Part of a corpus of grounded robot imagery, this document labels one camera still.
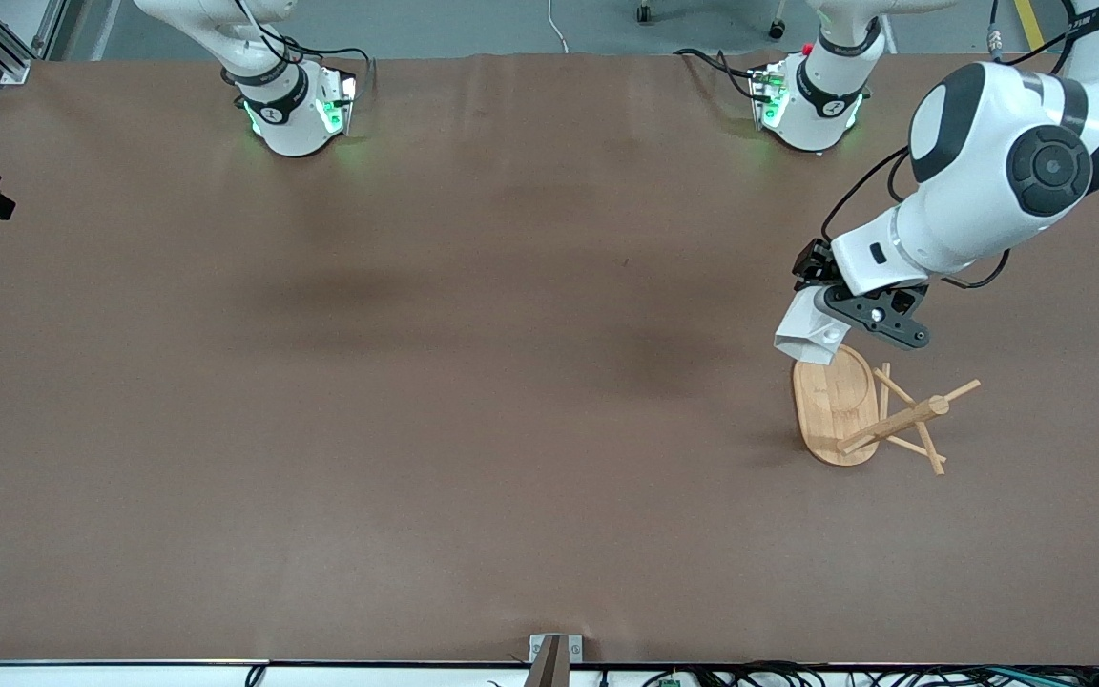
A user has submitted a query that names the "white faceted cup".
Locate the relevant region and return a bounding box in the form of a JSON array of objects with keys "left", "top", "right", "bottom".
[{"left": 774, "top": 285, "right": 853, "bottom": 367}]

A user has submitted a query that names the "wooden cup rack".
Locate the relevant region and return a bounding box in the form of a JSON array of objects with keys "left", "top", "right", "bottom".
[{"left": 791, "top": 343, "right": 983, "bottom": 477}]

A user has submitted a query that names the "brown table cover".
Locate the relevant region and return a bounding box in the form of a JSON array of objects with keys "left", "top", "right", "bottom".
[{"left": 0, "top": 52, "right": 1099, "bottom": 667}]

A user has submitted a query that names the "black left arm base cable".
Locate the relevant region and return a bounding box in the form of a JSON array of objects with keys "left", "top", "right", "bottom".
[{"left": 672, "top": 47, "right": 775, "bottom": 101}]

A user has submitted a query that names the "black arm base cable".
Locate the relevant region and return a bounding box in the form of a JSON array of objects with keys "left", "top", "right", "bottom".
[
  {"left": 672, "top": 47, "right": 775, "bottom": 101},
  {"left": 225, "top": 0, "right": 377, "bottom": 101}
]

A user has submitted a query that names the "black right arm base cable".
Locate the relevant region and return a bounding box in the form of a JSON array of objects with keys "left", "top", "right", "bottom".
[{"left": 225, "top": 0, "right": 377, "bottom": 101}]

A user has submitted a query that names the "black cable bundle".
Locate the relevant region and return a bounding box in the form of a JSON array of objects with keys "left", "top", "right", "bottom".
[{"left": 640, "top": 660, "right": 1099, "bottom": 687}]

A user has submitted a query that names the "metal bracket with post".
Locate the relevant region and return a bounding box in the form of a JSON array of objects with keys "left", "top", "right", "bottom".
[{"left": 524, "top": 634, "right": 585, "bottom": 687}]

